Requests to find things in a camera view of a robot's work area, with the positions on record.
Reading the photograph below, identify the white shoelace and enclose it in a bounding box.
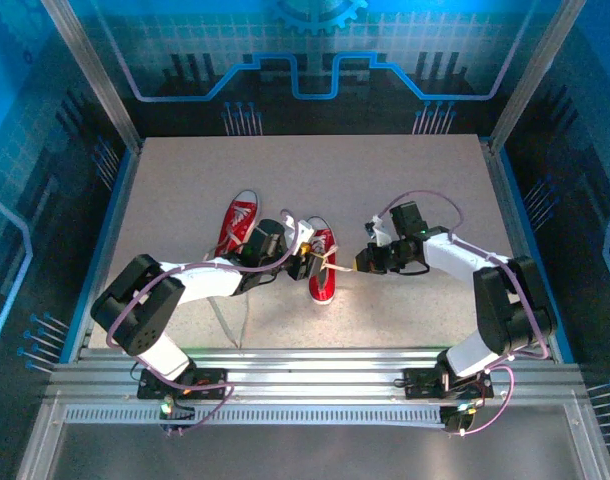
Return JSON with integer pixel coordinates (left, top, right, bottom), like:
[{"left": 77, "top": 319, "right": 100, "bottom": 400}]
[
  {"left": 307, "top": 234, "right": 359, "bottom": 276},
  {"left": 204, "top": 199, "right": 256, "bottom": 350}
]

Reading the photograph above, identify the red canvas sneaker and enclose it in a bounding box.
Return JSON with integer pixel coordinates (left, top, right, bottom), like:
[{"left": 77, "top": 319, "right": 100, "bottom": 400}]
[
  {"left": 304, "top": 215, "right": 339, "bottom": 306},
  {"left": 218, "top": 188, "right": 261, "bottom": 266}
]

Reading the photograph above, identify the blue table edge strip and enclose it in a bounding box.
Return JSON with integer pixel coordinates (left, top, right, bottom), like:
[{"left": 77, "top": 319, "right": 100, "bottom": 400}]
[{"left": 58, "top": 147, "right": 136, "bottom": 364}]

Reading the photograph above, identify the small black electronics box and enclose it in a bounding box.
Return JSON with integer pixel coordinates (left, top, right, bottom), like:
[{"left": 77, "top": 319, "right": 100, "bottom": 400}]
[
  {"left": 442, "top": 403, "right": 479, "bottom": 436},
  {"left": 157, "top": 397, "right": 196, "bottom": 436}
]

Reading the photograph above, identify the grey metal panel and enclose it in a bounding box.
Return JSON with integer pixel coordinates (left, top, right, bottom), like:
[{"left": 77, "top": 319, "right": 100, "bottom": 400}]
[{"left": 49, "top": 424, "right": 586, "bottom": 480}]

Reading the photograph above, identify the aluminium mounting rail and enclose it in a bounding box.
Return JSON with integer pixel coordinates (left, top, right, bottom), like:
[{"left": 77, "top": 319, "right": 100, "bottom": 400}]
[{"left": 44, "top": 346, "right": 586, "bottom": 402}]

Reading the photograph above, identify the aluminium table side rail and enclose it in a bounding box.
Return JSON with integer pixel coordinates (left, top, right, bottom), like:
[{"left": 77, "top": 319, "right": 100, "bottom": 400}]
[
  {"left": 479, "top": 138, "right": 557, "bottom": 362},
  {"left": 76, "top": 139, "right": 146, "bottom": 362}
]

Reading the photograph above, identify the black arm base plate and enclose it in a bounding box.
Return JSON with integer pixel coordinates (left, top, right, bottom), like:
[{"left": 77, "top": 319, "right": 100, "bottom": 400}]
[
  {"left": 137, "top": 367, "right": 230, "bottom": 401},
  {"left": 402, "top": 367, "right": 495, "bottom": 401}
]

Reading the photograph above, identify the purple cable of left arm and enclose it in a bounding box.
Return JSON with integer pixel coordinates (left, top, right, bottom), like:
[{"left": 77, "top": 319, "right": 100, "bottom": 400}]
[{"left": 106, "top": 208, "right": 301, "bottom": 436}]

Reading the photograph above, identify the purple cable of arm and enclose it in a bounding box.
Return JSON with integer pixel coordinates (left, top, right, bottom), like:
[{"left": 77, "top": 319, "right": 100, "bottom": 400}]
[
  {"left": 379, "top": 189, "right": 549, "bottom": 437},
  {"left": 106, "top": 208, "right": 301, "bottom": 436}
]

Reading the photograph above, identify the grey slotted cable duct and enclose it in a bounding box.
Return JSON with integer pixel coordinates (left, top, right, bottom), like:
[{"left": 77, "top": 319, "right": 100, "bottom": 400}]
[{"left": 63, "top": 405, "right": 446, "bottom": 426}]

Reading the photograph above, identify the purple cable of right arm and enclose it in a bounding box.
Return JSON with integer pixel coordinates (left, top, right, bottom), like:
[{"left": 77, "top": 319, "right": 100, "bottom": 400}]
[{"left": 379, "top": 189, "right": 549, "bottom": 437}]

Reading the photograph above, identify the aluminium frame post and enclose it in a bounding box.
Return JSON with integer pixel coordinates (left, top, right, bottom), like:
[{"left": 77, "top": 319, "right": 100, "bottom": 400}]
[
  {"left": 39, "top": 0, "right": 146, "bottom": 154},
  {"left": 486, "top": 0, "right": 587, "bottom": 154}
]

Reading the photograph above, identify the aluminium lower frame rail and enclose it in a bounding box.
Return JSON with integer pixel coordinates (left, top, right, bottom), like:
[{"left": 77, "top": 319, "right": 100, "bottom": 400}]
[
  {"left": 14, "top": 397, "right": 69, "bottom": 480},
  {"left": 562, "top": 399, "right": 610, "bottom": 480}
]

